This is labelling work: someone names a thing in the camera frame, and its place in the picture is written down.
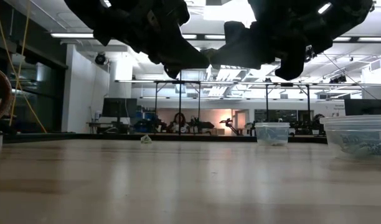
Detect dark desk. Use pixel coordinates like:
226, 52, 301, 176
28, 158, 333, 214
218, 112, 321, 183
86, 121, 131, 134

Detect round black ceiling lamp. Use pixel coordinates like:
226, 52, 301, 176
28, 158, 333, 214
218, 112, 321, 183
304, 45, 318, 62
94, 52, 108, 66

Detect black table border strip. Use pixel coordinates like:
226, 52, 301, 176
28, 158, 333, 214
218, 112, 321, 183
0, 132, 328, 144

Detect bright ceiling light panel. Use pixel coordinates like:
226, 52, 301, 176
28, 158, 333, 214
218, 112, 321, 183
204, 0, 256, 22

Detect thin black cable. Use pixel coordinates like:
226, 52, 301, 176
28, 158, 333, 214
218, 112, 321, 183
322, 52, 381, 109

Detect black metal rig frame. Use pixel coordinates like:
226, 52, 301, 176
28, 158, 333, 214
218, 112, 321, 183
265, 82, 311, 124
153, 80, 202, 135

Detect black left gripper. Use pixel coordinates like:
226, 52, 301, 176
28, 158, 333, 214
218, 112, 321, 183
115, 0, 209, 78

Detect clear plastic bin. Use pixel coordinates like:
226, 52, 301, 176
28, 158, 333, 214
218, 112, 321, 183
320, 115, 381, 161
255, 122, 291, 147

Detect black vertical pole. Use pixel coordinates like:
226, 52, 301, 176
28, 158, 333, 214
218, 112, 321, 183
177, 70, 183, 136

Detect yellow strap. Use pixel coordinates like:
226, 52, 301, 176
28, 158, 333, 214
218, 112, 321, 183
0, 0, 48, 134
9, 0, 32, 127

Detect black computer monitor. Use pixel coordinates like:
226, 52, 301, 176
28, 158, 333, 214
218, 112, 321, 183
102, 98, 138, 118
344, 98, 381, 116

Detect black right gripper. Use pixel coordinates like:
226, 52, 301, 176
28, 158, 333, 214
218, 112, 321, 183
214, 0, 322, 81

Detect blue storage bins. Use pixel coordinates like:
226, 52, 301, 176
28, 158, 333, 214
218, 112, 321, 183
133, 107, 159, 133

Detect black overhead frame bar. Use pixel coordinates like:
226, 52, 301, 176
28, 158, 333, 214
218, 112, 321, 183
50, 32, 381, 43

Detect orange brown ring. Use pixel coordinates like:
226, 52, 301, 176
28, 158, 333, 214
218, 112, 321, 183
0, 67, 13, 124

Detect black track lamp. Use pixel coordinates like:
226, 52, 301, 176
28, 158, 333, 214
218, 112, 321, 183
329, 74, 347, 84

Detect person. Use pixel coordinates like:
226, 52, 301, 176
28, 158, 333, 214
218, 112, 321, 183
169, 111, 191, 134

